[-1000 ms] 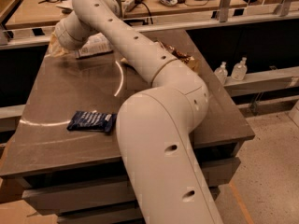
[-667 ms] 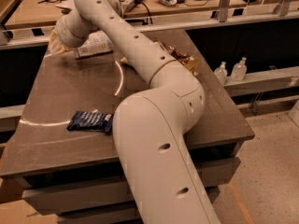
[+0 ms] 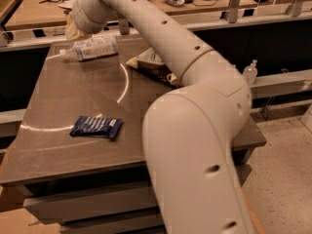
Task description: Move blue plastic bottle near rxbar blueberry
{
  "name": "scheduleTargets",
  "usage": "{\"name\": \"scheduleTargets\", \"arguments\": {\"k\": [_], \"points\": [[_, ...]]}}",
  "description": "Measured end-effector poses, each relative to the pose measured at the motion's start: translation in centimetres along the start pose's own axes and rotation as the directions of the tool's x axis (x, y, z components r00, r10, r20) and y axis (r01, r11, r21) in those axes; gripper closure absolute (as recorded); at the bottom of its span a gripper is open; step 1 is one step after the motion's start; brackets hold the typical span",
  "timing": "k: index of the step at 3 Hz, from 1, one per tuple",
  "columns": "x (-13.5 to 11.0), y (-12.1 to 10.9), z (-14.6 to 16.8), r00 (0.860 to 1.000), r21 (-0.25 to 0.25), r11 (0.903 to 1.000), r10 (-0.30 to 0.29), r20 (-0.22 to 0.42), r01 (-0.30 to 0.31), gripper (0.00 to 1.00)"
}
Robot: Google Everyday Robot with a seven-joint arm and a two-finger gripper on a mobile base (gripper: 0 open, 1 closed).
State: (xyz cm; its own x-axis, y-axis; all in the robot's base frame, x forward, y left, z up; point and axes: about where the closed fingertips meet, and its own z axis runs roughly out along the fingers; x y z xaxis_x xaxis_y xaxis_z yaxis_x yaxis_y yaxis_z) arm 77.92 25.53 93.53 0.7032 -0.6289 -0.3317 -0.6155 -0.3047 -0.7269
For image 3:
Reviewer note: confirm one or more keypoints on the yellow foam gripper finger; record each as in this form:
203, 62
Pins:
72, 32

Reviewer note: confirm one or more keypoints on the clear plastic water bottle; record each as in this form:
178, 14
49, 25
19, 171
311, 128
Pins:
93, 48

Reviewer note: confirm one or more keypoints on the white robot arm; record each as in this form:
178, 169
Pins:
187, 133

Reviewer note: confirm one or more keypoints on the blue rxbar blueberry wrapper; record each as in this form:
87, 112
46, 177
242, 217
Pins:
87, 126

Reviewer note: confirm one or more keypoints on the small clear sanitizer bottle right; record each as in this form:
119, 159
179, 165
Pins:
250, 72

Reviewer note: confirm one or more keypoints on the wooden background desk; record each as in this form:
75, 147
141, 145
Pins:
32, 14

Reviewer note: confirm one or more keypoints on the brown crumpled chip bag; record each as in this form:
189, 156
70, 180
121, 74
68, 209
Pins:
150, 63

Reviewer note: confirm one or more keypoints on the grey drawer cabinet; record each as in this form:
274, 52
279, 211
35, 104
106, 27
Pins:
87, 184

